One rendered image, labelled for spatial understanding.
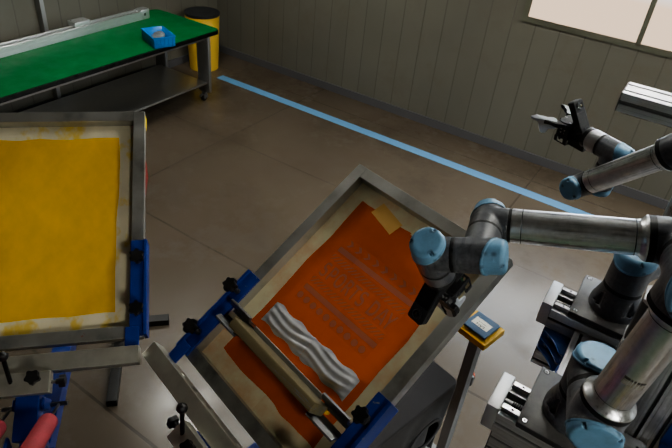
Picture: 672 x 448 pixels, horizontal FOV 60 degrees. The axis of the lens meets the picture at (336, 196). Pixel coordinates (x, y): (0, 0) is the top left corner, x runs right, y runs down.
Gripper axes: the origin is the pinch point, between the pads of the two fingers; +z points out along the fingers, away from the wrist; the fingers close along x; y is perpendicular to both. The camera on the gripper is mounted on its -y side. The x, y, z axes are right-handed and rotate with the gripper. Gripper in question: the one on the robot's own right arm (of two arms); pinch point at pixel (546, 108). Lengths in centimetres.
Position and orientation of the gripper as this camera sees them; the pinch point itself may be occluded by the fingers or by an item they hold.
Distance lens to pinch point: 221.4
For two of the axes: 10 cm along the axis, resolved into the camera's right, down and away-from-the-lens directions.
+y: 0.3, 7.9, 6.1
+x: 8.6, -3.3, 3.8
